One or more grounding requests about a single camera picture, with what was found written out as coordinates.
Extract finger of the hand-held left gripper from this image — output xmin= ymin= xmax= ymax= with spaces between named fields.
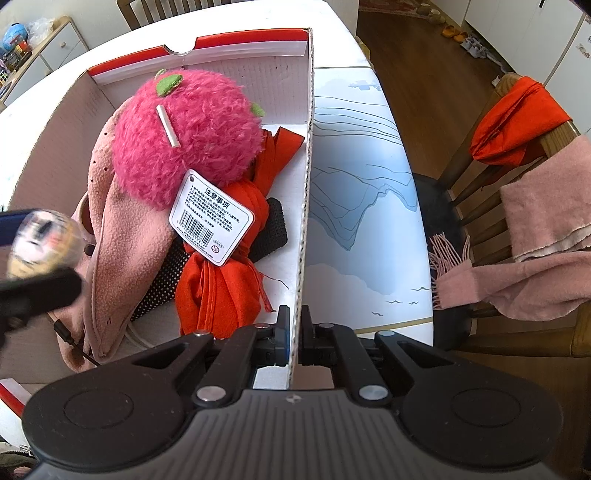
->
xmin=0 ymin=209 xmax=35 ymax=247
xmin=0 ymin=267 xmax=84 ymax=330

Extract pink plush toy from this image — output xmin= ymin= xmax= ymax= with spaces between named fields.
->
xmin=113 ymin=68 xmax=269 ymax=268

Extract wooden chair with scarves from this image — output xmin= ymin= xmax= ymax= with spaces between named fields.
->
xmin=411 ymin=73 xmax=591 ymax=358

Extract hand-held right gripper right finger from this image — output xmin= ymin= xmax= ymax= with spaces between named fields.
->
xmin=300 ymin=307 xmax=465 ymax=409

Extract white base cabinet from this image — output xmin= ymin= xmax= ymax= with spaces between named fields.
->
xmin=464 ymin=0 xmax=585 ymax=86

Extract white sneakers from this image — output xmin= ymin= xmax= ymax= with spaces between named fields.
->
xmin=462 ymin=37 xmax=492 ymax=58

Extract red and white shoe box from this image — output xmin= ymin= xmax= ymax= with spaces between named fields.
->
xmin=0 ymin=27 xmax=315 ymax=414

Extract orange scarf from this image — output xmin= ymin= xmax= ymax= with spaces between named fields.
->
xmin=469 ymin=78 xmax=580 ymax=168

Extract white refrigerator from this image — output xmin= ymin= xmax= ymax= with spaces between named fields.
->
xmin=545 ymin=28 xmax=591 ymax=112

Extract pink fringed scarf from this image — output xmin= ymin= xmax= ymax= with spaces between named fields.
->
xmin=428 ymin=135 xmax=591 ymax=321

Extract blue round toy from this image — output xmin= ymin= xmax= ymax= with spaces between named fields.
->
xmin=1 ymin=23 xmax=29 ymax=54

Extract thin black cable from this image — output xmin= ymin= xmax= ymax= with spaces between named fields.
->
xmin=53 ymin=318 xmax=100 ymax=367

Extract white and wood sideboard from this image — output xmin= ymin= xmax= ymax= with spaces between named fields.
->
xmin=0 ymin=16 xmax=89 ymax=112

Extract red scarf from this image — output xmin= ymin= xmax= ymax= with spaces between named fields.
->
xmin=178 ymin=128 xmax=306 ymax=337

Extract brown wooden dining chair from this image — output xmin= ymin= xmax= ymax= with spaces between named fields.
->
xmin=117 ymin=0 xmax=232 ymax=31

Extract clear plastic bag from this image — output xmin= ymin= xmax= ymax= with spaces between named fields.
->
xmin=25 ymin=17 xmax=49 ymax=42

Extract dark glass jar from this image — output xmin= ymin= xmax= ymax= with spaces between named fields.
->
xmin=7 ymin=44 xmax=33 ymax=70

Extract black dotted cloth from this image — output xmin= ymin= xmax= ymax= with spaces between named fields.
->
xmin=130 ymin=198 xmax=288 ymax=324

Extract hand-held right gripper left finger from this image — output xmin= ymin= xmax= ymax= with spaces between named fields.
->
xmin=124 ymin=305 xmax=291 ymax=409

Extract patterned doormat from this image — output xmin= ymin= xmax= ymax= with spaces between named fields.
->
xmin=358 ymin=0 xmax=444 ymax=24

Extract pink fleece hat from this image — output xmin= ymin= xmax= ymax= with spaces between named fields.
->
xmin=48 ymin=113 xmax=178 ymax=374

